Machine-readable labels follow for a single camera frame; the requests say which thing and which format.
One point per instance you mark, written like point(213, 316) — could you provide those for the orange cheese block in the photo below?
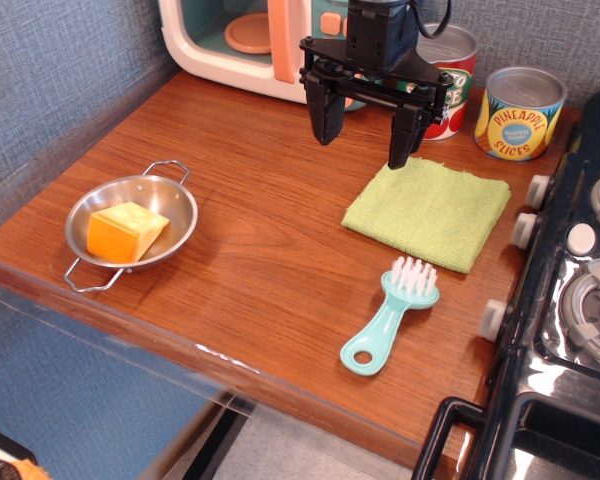
point(123, 233)

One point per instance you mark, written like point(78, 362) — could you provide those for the steel pan with handles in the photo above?
point(161, 189)

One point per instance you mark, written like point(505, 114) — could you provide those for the white stove knob bottom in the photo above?
point(492, 318)

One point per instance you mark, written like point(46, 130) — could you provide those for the white stove knob top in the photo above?
point(536, 191)

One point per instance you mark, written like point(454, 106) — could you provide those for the orange object bottom left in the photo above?
point(22, 470)

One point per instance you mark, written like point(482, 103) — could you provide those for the teal dish brush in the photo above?
point(410, 284)

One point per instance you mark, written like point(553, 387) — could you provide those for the pineapple slices can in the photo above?
point(519, 112)

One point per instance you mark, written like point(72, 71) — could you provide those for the tomato sauce can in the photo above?
point(454, 52)

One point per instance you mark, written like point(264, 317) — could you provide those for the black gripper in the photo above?
point(376, 62)

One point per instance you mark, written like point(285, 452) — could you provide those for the green folded cloth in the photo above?
point(429, 211)

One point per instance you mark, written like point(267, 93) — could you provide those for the black toy stove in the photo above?
point(542, 416)

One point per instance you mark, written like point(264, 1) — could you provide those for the white stove knob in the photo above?
point(523, 230)
point(536, 191)
point(492, 318)

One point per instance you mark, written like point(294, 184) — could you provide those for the toy microwave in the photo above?
point(250, 45)

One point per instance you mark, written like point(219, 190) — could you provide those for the white stove knob middle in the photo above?
point(523, 230)

